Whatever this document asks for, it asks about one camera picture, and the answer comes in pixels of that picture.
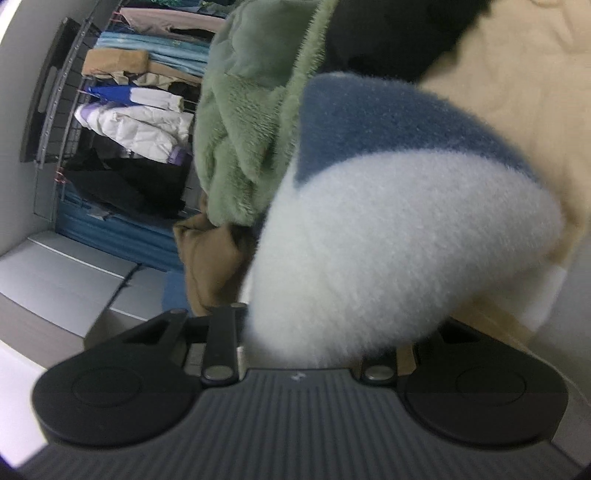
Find white striped fleece sweater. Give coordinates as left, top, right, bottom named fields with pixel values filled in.
left=243, top=73, right=564, bottom=368

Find metal clothes rack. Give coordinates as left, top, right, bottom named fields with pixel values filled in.
left=20, top=1, right=122, bottom=223

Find blue padded board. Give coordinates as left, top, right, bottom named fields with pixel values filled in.
left=161, top=271, right=192, bottom=314

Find brown hoodie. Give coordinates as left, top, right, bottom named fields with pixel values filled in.
left=173, top=193, right=256, bottom=316

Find blue curtain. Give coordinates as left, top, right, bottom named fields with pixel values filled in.
left=55, top=186, right=182, bottom=272

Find black hanging jacket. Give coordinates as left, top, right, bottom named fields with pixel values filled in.
left=62, top=149, right=189, bottom=221

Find white puffer jacket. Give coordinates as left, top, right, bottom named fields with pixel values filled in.
left=74, top=85, right=194, bottom=166

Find light blue hanging garment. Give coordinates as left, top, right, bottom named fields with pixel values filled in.
left=94, top=31, right=209, bottom=77

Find green fleece garment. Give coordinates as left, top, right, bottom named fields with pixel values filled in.
left=193, top=1, right=336, bottom=226

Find tan hanging coat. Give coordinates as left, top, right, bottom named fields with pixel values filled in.
left=82, top=48, right=201, bottom=90

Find patchwork colour quilt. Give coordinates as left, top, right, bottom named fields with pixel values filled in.
left=396, top=0, right=591, bottom=375

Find pink hanging trousers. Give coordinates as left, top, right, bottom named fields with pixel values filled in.
left=119, top=7, right=224, bottom=33

